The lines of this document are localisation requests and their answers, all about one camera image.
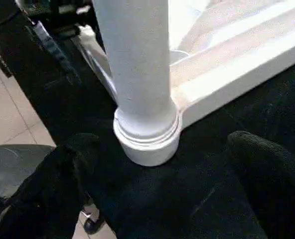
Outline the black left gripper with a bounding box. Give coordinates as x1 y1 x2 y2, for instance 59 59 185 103
20 0 94 86

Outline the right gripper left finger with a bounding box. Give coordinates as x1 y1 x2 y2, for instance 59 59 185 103
0 133 101 239

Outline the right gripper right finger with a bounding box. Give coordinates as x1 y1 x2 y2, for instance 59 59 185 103
226 130 295 239

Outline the white plastic table leg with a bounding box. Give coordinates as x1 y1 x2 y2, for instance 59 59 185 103
91 0 181 147

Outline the white plastic table top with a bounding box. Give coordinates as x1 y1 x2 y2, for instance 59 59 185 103
74 0 295 167

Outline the black work mat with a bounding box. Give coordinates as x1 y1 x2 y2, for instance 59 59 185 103
0 0 295 239

